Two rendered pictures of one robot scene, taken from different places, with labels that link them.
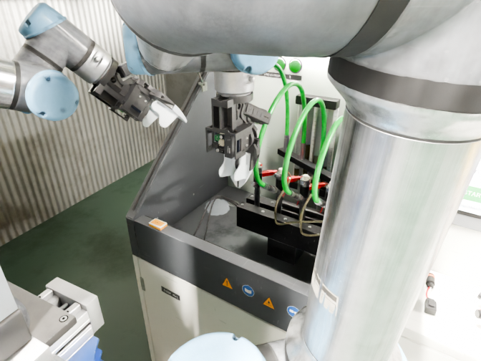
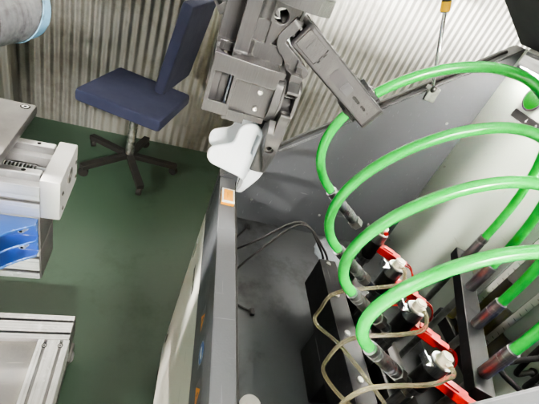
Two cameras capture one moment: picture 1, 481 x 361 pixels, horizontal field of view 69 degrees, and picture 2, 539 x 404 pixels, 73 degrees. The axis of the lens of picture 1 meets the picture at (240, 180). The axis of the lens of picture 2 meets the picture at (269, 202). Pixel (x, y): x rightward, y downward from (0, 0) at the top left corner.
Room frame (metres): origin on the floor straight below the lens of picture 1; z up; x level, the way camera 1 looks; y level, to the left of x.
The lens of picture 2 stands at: (0.44, -0.24, 1.45)
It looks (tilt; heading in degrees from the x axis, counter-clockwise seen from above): 34 degrees down; 39
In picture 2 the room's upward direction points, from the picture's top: 24 degrees clockwise
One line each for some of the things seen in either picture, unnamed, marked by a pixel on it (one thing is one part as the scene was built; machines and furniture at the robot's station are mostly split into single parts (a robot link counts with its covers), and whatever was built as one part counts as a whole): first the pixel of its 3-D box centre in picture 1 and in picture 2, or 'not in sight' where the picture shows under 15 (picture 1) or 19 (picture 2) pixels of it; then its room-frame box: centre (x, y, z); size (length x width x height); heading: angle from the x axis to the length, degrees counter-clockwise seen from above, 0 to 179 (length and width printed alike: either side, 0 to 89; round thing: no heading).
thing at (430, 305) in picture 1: (430, 292); not in sight; (0.59, -0.44, 0.99); 0.12 x 0.02 x 0.02; 154
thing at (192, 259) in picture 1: (215, 271); (216, 296); (0.80, 0.07, 0.87); 0.62 x 0.04 x 0.16; 58
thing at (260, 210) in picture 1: (288, 233); (344, 357); (0.93, -0.16, 0.91); 0.34 x 0.10 x 0.15; 58
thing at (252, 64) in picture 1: (238, 44); not in sight; (0.57, 0.00, 1.53); 0.11 x 0.11 x 0.08; 14
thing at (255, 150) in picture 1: (248, 150); (269, 130); (0.67, -0.02, 1.31); 0.05 x 0.02 x 0.09; 58
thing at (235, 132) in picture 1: (232, 123); (264, 54); (0.66, 0.02, 1.37); 0.09 x 0.08 x 0.12; 148
